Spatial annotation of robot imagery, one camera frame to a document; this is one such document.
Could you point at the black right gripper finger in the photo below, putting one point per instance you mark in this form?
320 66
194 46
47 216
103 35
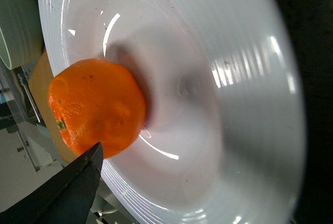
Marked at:
66 197

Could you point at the orange mandarin fruit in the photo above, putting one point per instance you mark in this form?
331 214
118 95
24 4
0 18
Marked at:
97 101

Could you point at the white ridged deep plate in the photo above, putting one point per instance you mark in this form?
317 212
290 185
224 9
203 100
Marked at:
224 138

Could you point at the light green bowl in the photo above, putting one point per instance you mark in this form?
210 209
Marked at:
21 32

